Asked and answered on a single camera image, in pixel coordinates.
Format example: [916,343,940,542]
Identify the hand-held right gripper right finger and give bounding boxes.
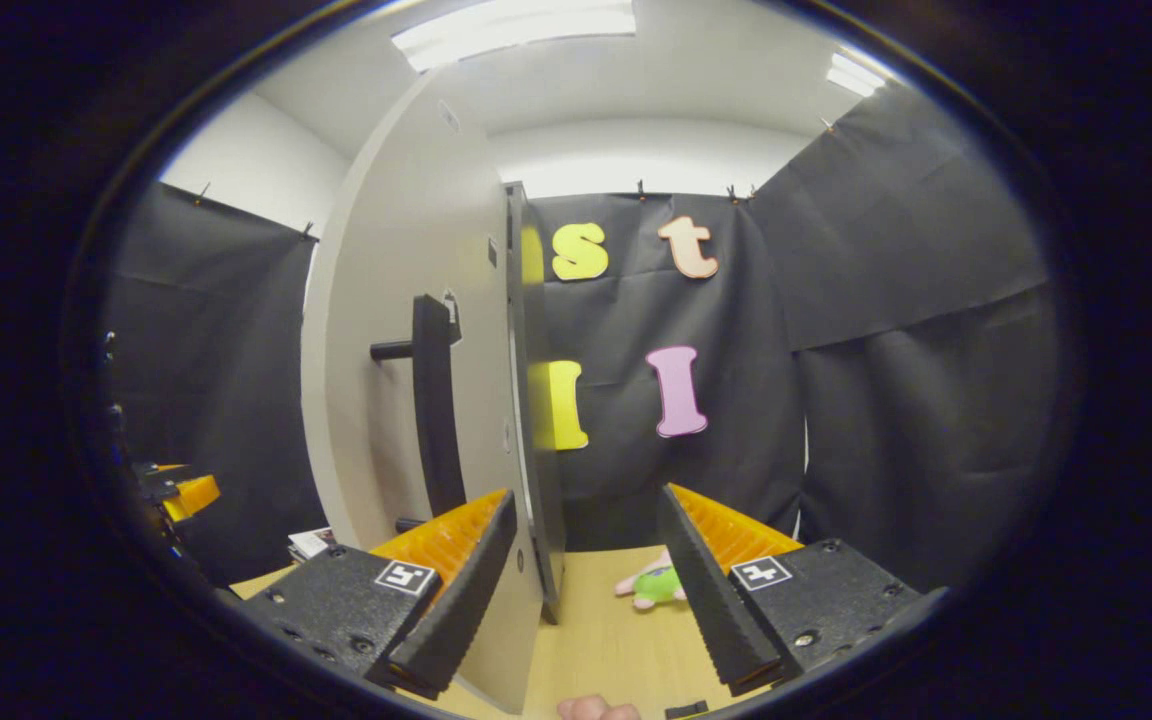
[656,481,949,698]

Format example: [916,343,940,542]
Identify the black door handle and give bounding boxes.
[370,294,468,533]

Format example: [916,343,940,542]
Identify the black backdrop cloth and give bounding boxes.
[96,85,1062,593]

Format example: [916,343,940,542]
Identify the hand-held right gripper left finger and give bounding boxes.
[239,488,519,701]

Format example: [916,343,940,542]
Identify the beige cabinet door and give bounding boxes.
[300,70,568,714]

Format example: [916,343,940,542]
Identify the ceiling light panel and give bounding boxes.
[391,0,637,73]
[826,50,887,98]

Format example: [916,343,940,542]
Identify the green and pink plush toy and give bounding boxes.
[615,547,688,612]

